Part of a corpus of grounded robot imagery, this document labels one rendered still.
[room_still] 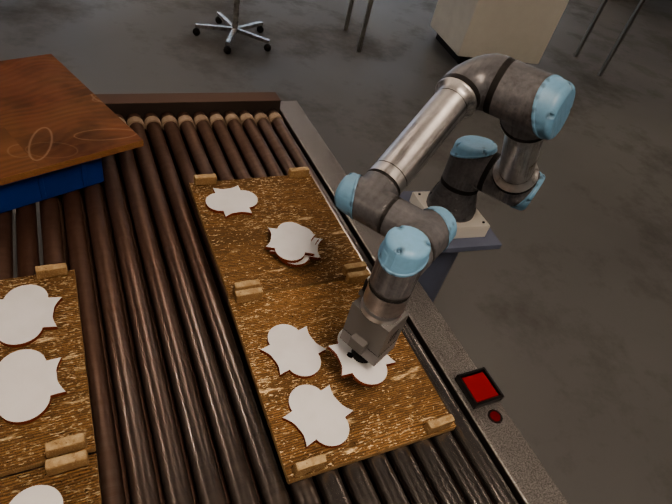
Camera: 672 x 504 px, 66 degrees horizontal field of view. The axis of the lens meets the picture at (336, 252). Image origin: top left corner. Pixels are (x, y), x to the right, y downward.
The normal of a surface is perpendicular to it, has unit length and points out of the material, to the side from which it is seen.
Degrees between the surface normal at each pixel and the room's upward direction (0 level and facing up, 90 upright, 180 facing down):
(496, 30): 90
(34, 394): 0
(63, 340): 0
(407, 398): 0
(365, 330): 90
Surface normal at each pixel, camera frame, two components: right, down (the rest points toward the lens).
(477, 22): 0.25, 0.70
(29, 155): 0.21, -0.71
